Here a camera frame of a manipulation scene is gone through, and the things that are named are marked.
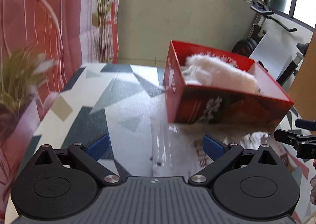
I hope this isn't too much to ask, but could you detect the clear plastic bag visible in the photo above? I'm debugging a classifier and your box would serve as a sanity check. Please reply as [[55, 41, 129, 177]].
[[148, 115, 179, 172]]

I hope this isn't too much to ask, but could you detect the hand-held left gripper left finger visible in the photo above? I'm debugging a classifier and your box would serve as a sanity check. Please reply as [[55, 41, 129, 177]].
[[33, 134, 121, 186]]

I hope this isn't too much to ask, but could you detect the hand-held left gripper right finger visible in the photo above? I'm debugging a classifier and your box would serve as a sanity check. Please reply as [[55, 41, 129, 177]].
[[188, 134, 278, 186]]

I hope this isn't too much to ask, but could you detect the red cardboard box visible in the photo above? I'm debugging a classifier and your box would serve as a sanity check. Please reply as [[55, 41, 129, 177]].
[[163, 40, 295, 125]]

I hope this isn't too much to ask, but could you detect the white fluffy plush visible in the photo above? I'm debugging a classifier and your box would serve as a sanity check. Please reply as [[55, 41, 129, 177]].
[[181, 54, 263, 96]]

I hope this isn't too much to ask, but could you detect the white board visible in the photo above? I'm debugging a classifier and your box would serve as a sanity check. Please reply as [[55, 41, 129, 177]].
[[248, 30, 306, 84]]

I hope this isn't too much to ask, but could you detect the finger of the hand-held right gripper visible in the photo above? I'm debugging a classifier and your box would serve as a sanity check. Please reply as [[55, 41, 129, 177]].
[[274, 129, 305, 146], [294, 118, 316, 131]]

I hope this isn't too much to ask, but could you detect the red printed backdrop cloth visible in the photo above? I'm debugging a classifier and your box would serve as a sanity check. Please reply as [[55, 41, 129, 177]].
[[0, 0, 121, 215]]

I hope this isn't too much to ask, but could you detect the geometric patterned tablecloth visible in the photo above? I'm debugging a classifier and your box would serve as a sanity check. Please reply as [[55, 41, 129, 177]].
[[5, 63, 312, 224]]

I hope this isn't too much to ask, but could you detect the black exercise bike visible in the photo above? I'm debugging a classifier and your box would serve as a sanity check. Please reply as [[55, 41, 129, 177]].
[[232, 0, 310, 84]]

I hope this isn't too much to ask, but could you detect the wooden panel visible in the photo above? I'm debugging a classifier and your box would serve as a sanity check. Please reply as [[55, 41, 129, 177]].
[[288, 39, 316, 121]]

